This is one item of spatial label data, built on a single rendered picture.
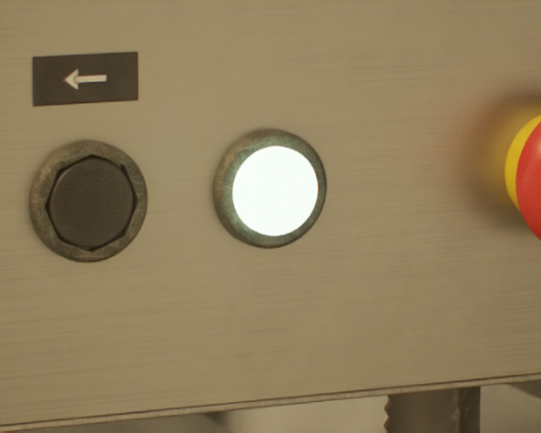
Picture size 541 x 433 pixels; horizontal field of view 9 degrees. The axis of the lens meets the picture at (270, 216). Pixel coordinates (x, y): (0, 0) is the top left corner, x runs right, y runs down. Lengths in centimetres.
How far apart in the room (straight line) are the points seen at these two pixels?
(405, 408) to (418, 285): 11
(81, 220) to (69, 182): 1
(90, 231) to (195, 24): 6
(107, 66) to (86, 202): 3
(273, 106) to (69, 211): 6
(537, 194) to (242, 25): 9
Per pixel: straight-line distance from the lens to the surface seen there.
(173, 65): 83
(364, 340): 87
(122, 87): 83
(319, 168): 85
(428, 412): 97
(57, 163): 82
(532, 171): 85
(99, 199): 83
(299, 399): 86
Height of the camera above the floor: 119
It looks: 10 degrees down
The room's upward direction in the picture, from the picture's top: straight up
